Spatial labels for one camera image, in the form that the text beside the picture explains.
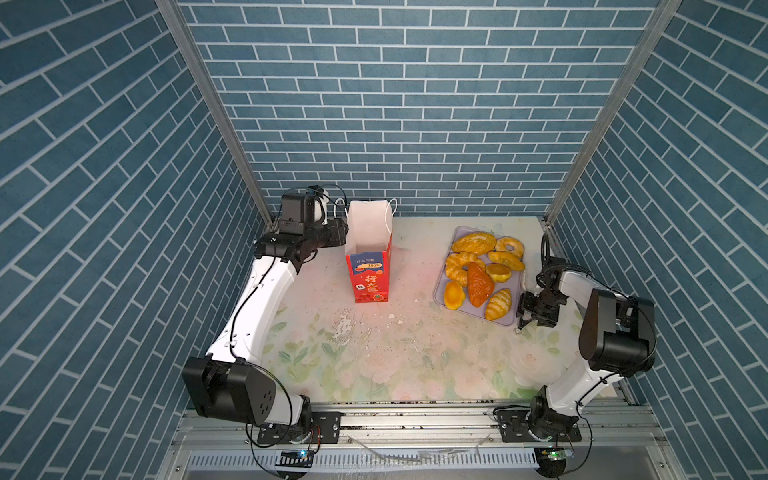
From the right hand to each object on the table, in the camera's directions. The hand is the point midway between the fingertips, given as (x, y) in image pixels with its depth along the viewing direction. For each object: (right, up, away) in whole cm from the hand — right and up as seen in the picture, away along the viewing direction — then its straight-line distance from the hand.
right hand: (527, 314), depth 94 cm
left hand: (-56, +27, -16) cm, 64 cm away
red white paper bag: (-51, +24, +5) cm, 57 cm away
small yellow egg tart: (-7, +13, +5) cm, 16 cm away
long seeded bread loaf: (-13, +23, +13) cm, 29 cm away
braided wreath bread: (-21, +15, +8) cm, 27 cm away
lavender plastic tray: (-1, +23, +17) cm, 28 cm away
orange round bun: (-23, +6, 0) cm, 24 cm away
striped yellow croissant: (-9, +3, -1) cm, 10 cm away
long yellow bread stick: (-2, +17, +10) cm, 20 cm away
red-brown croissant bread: (-14, +9, +1) cm, 17 cm away
